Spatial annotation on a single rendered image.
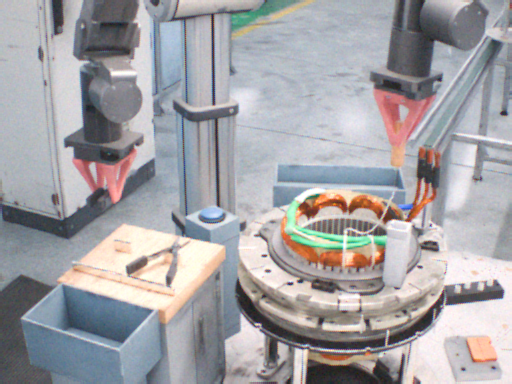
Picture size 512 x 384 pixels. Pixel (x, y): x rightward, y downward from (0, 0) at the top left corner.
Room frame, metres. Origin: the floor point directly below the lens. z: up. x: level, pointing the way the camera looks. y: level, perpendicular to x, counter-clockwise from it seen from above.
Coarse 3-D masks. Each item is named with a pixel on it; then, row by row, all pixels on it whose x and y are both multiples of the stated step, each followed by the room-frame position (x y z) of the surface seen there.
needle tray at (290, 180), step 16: (288, 176) 1.37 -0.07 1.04; (304, 176) 1.37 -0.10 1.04; (320, 176) 1.36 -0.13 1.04; (336, 176) 1.36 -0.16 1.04; (352, 176) 1.36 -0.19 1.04; (368, 176) 1.36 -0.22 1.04; (384, 176) 1.35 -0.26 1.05; (400, 176) 1.32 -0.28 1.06; (288, 192) 1.26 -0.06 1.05; (368, 192) 1.25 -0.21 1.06; (384, 192) 1.25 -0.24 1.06; (400, 192) 1.25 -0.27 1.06
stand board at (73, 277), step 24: (144, 240) 1.06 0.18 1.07; (168, 240) 1.06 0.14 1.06; (192, 240) 1.06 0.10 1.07; (96, 264) 0.98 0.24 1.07; (120, 264) 0.98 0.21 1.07; (168, 264) 0.99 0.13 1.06; (192, 264) 0.99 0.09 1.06; (216, 264) 1.01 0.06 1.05; (96, 288) 0.91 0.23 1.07; (120, 288) 0.92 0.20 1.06; (192, 288) 0.94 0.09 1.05; (168, 312) 0.87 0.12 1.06
